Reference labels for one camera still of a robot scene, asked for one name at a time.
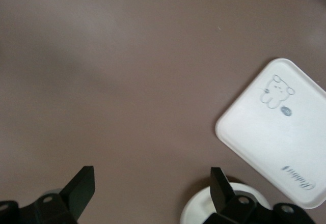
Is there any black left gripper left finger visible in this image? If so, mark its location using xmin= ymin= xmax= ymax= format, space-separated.
xmin=0 ymin=166 xmax=96 ymax=224

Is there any round cream plate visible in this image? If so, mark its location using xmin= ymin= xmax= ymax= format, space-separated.
xmin=180 ymin=182 xmax=272 ymax=224

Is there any brown table cover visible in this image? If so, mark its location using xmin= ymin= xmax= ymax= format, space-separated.
xmin=0 ymin=0 xmax=326 ymax=224

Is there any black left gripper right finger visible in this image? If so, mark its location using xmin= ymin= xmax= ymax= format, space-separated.
xmin=201 ymin=167 xmax=316 ymax=224

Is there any cream rabbit print tray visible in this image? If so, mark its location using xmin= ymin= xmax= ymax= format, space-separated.
xmin=215 ymin=58 xmax=326 ymax=210

